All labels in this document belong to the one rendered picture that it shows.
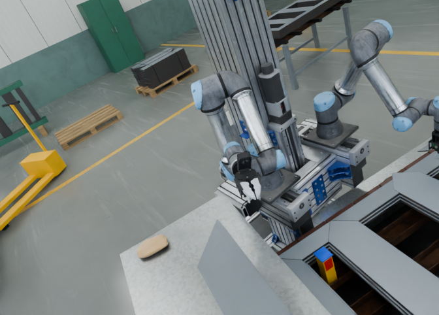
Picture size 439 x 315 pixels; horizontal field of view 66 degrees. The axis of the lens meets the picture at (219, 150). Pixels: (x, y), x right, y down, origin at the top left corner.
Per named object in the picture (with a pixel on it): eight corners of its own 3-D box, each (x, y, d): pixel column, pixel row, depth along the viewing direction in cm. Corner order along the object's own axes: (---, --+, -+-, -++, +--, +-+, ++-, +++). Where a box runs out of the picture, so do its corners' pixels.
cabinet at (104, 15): (117, 73, 964) (80, 3, 866) (111, 72, 1002) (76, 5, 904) (146, 57, 1002) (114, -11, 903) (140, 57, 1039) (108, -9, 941)
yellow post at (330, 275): (338, 282, 157) (331, 256, 147) (330, 289, 156) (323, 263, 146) (330, 275, 161) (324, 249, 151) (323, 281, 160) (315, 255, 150)
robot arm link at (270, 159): (242, 69, 154) (285, 168, 144) (219, 78, 154) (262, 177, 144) (241, 57, 143) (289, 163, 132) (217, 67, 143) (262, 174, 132)
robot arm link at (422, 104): (399, 104, 157) (424, 108, 149) (411, 93, 162) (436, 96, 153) (400, 119, 161) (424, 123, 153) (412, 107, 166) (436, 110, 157)
